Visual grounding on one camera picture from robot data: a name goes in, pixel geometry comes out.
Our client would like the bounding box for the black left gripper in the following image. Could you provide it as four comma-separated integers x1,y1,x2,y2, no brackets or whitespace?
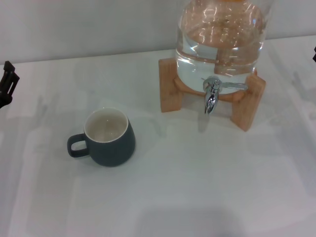
0,61,20,109

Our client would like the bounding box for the chrome faucet with lever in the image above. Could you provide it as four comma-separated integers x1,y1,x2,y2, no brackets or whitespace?
201,76,249,115

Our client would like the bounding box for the dark grey ceramic mug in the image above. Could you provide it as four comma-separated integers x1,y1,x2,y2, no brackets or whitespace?
67,107,136,167

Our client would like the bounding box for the glass water dispenser jar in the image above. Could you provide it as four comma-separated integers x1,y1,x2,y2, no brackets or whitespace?
174,0,272,96

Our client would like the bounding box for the wooden dispenser stand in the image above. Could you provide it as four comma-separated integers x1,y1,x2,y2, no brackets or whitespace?
158,58,267,133

